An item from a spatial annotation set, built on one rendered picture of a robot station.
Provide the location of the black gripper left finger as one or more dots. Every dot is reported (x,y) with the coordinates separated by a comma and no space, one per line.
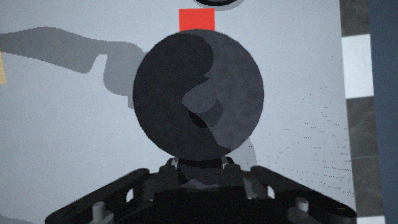
(109,203)

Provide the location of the dark grey round disk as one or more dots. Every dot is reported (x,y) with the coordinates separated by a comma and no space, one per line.
(216,2)

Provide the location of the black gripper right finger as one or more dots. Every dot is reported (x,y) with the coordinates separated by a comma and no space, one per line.
(292,200)

